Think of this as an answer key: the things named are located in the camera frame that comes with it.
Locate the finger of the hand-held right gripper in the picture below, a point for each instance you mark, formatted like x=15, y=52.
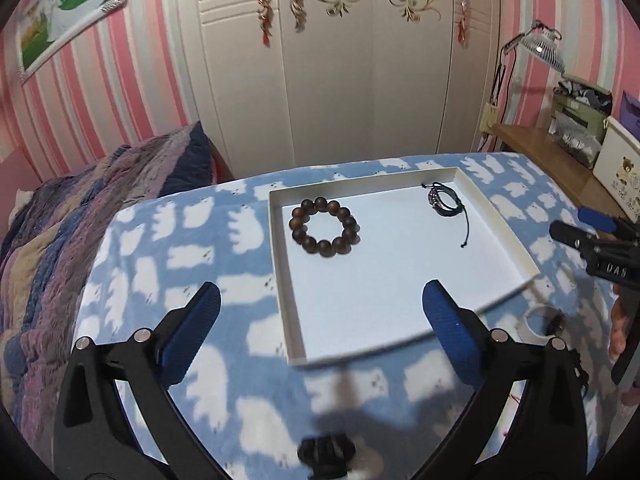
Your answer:
x=597, y=216
x=567, y=234

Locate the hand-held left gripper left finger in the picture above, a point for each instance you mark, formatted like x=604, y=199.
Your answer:
x=192, y=330

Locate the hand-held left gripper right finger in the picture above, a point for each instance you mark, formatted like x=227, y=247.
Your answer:
x=450, y=325

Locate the white bangle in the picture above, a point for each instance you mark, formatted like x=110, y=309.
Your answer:
x=527, y=329

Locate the white shallow tray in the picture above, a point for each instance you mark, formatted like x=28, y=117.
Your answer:
x=380, y=285

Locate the person's right hand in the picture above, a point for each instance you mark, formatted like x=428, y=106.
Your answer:
x=617, y=330

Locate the white bear print storage box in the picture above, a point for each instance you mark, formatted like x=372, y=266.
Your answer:
x=617, y=155

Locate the blue blanket with white bears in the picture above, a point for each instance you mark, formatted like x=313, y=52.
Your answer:
x=175, y=260

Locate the clear plastic bag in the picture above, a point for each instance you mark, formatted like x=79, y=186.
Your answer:
x=575, y=142

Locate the wooden desk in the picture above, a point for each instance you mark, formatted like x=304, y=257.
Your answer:
x=550, y=155

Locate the purple box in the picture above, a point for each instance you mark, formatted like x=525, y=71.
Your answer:
x=631, y=115

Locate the green box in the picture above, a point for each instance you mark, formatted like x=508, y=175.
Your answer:
x=582, y=105

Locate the striped purple quilt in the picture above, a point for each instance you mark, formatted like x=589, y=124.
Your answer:
x=60, y=240

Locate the silver desk lamp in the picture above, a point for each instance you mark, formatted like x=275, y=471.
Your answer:
x=542, y=50

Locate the white cloth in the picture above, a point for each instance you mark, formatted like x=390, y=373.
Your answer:
x=21, y=200

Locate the pink headboard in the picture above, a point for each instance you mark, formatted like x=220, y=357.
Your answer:
x=15, y=175

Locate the cream wardrobe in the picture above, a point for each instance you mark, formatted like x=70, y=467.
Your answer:
x=330, y=85

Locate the framed wedding photo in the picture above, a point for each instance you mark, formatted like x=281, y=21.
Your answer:
x=60, y=15

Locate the wall socket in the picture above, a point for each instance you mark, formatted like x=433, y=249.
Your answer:
x=489, y=117

